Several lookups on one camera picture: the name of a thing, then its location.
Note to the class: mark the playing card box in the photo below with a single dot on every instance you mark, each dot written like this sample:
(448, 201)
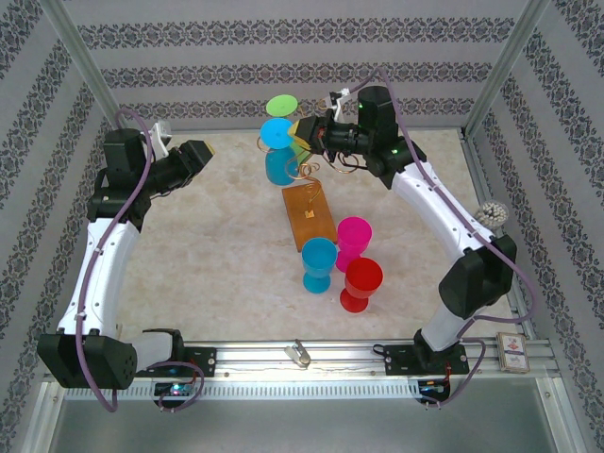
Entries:
(513, 351)

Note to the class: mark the clear jar of white sticks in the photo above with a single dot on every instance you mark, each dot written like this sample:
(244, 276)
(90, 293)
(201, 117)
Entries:
(493, 214)

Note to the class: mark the red plastic wine glass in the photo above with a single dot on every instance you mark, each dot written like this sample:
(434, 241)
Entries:
(363, 278)

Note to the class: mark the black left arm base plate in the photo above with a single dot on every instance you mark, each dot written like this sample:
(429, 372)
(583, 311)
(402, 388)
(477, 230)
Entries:
(203, 363)

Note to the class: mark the pink plastic wine glass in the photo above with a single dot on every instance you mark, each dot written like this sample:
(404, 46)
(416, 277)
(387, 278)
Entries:
(354, 233)

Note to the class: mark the aluminium mounting rail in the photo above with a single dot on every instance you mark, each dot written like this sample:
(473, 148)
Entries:
(340, 358)

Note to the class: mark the green plastic wine glass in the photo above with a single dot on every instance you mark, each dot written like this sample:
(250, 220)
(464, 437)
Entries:
(281, 105)

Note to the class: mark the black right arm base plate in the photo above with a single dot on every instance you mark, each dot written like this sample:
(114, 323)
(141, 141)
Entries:
(398, 363)

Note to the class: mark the aluminium frame post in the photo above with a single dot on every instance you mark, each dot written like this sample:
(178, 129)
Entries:
(507, 66)
(89, 75)

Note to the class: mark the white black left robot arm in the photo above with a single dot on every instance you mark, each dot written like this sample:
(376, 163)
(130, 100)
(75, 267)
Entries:
(108, 273)

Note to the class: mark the small metal clip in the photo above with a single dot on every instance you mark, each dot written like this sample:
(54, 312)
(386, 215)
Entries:
(298, 353)

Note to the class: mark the blue plastic wine glass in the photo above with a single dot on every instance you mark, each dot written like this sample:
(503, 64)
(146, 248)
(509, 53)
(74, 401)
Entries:
(318, 257)
(276, 132)

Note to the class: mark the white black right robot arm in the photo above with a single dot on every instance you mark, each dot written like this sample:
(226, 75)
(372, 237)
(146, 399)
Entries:
(434, 207)

